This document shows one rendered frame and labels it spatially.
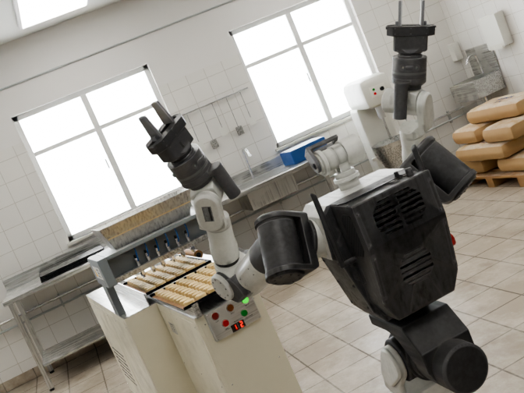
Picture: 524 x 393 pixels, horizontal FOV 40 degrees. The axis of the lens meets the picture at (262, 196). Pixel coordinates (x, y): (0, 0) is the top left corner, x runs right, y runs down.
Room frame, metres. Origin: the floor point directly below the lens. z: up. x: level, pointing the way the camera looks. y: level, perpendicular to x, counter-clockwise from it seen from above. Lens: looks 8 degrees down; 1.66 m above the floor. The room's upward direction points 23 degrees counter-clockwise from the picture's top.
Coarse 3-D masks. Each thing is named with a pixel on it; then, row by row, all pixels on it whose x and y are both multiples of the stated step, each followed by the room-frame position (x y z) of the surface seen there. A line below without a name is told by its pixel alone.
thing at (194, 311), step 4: (124, 280) 4.49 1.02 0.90; (152, 292) 3.81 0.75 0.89; (148, 296) 3.96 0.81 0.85; (156, 300) 3.80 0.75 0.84; (196, 304) 3.12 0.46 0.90; (176, 308) 3.42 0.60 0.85; (192, 308) 3.13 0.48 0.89; (196, 308) 3.13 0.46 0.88; (184, 312) 3.30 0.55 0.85; (188, 312) 3.23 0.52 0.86; (192, 312) 3.16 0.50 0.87; (196, 312) 3.12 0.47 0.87; (200, 312) 3.13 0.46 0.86; (192, 316) 3.19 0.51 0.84; (196, 316) 3.12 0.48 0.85; (200, 316) 3.13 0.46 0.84
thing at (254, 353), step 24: (168, 312) 3.58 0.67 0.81; (264, 312) 3.26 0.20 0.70; (192, 336) 3.31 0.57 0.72; (240, 336) 3.21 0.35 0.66; (264, 336) 3.24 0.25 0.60; (192, 360) 3.54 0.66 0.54; (216, 360) 3.15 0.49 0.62; (240, 360) 3.19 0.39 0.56; (264, 360) 3.23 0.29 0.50; (288, 360) 3.27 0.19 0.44; (216, 384) 3.27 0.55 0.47; (240, 384) 3.17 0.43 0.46; (264, 384) 3.21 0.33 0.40; (288, 384) 3.25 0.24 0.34
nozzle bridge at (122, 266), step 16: (192, 208) 4.25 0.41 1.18; (176, 224) 3.89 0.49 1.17; (192, 224) 4.01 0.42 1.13; (144, 240) 3.82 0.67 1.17; (160, 240) 3.93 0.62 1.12; (192, 240) 3.95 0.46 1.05; (96, 256) 3.94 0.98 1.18; (112, 256) 3.75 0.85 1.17; (128, 256) 3.86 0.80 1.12; (144, 256) 3.89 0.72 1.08; (160, 256) 3.88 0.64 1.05; (96, 272) 3.91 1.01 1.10; (112, 272) 3.82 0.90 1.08; (128, 272) 3.80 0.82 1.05; (112, 288) 3.83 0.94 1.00; (112, 304) 3.86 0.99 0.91
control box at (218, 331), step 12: (228, 300) 3.21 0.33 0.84; (252, 300) 3.22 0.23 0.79; (216, 312) 3.15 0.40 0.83; (228, 312) 3.17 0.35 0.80; (240, 312) 3.19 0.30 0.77; (252, 312) 3.21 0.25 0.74; (216, 324) 3.15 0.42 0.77; (228, 324) 3.16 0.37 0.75; (240, 324) 3.18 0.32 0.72; (216, 336) 3.14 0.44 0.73
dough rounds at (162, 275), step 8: (160, 264) 4.37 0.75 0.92; (168, 264) 4.26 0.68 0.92; (176, 264) 4.15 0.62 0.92; (184, 264) 4.05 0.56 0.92; (192, 264) 4.02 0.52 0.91; (200, 264) 3.90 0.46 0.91; (152, 272) 4.22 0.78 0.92; (160, 272) 4.12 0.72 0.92; (168, 272) 4.03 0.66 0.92; (176, 272) 3.92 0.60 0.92; (184, 272) 3.87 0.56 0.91; (128, 280) 4.31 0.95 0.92; (136, 280) 4.19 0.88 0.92; (144, 280) 4.10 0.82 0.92; (152, 280) 3.99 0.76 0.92; (160, 280) 3.89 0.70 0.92; (168, 280) 3.84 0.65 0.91; (136, 288) 4.06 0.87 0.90; (144, 288) 3.86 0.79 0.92; (152, 288) 3.79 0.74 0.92
